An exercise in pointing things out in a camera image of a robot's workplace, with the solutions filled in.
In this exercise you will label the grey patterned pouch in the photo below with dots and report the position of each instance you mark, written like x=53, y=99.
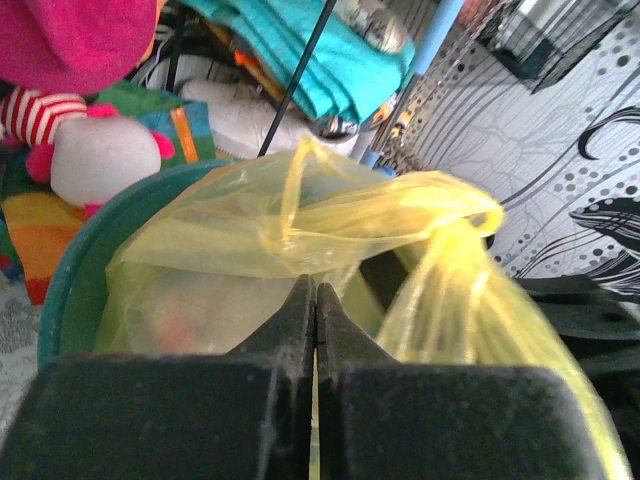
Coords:
x=375, y=23

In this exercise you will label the pink striped plush doll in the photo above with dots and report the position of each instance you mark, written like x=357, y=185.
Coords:
x=87, y=154

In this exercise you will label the yellow-green trash bag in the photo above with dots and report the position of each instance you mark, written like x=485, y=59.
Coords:
x=314, y=212

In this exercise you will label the rainbow striped box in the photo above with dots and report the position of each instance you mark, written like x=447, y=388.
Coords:
x=37, y=227

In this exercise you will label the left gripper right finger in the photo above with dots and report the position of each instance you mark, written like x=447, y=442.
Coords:
x=383, y=419

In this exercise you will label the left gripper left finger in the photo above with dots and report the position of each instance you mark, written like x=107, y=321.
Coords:
x=242, y=415

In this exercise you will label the teal folded cloth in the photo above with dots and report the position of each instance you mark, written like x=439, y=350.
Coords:
x=345, y=76

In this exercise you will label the blue handled mop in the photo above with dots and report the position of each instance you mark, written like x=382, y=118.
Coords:
x=440, y=24

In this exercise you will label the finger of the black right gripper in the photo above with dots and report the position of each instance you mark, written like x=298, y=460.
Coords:
x=599, y=331

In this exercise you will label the teal plastic trash bin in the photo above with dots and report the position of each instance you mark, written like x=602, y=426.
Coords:
x=77, y=293

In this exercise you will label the white quilted bag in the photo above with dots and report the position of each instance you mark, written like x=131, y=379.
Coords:
x=239, y=117

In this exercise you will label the black wire basket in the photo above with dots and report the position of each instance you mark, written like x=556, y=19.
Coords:
x=540, y=42

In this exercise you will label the magenta fabric bag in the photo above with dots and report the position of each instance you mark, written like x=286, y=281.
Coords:
x=74, y=46

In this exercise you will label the black metal shelf rack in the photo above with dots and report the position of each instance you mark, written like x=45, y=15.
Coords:
x=300, y=75

